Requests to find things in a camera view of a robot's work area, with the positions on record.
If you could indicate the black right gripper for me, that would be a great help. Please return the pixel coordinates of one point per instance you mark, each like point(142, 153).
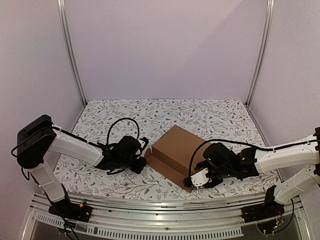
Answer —
point(208, 183)

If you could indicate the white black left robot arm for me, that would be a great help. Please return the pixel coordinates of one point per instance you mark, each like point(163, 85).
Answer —
point(42, 136)

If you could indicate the right aluminium frame post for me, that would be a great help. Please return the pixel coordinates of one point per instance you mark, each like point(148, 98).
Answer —
point(262, 51)

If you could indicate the aluminium frame post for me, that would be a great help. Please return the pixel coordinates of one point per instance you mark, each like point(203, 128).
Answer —
point(61, 6)
point(262, 51)

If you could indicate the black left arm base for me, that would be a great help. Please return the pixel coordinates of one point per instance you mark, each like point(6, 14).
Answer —
point(68, 210)

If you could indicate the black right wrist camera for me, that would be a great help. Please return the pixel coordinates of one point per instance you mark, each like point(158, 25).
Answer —
point(197, 180)

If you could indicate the floral white table mat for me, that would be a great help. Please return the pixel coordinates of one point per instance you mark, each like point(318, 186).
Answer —
point(110, 120)

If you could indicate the aluminium front rail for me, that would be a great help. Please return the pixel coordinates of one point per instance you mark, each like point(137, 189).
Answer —
point(204, 219)

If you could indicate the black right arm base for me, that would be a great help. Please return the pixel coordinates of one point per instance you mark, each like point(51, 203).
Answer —
point(267, 209)

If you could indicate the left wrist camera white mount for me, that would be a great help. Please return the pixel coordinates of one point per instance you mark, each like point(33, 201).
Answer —
point(143, 144)

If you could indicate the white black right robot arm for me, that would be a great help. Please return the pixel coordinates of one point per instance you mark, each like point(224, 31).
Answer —
point(220, 163)

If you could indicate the left aluminium frame post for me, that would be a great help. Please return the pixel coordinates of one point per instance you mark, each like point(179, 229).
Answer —
point(61, 6)

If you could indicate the brown cardboard box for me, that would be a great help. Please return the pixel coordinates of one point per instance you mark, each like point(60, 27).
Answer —
point(171, 154)

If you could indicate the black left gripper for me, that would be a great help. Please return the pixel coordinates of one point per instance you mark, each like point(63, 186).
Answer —
point(137, 169)

